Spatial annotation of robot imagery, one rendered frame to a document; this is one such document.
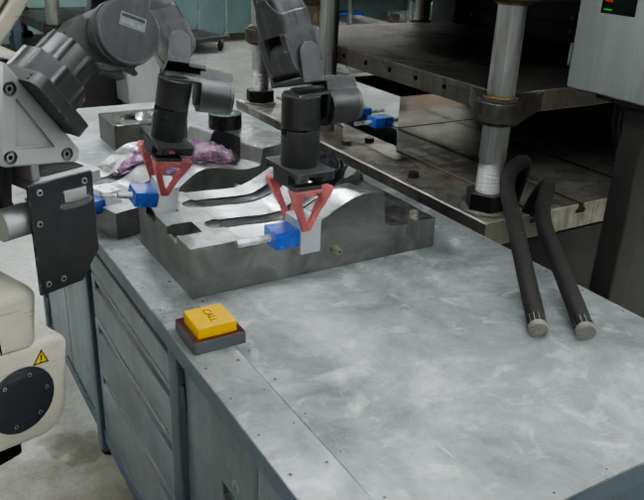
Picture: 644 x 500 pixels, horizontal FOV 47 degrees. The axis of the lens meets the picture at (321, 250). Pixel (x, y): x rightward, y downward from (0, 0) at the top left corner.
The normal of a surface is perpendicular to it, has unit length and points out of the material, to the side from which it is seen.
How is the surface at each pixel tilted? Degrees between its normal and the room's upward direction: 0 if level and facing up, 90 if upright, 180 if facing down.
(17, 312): 90
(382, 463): 0
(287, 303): 0
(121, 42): 73
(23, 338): 90
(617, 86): 90
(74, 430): 0
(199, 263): 90
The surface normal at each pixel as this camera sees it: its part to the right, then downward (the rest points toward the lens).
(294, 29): 0.59, 0.08
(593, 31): -0.86, 0.18
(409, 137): 0.51, 0.37
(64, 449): 0.04, -0.91
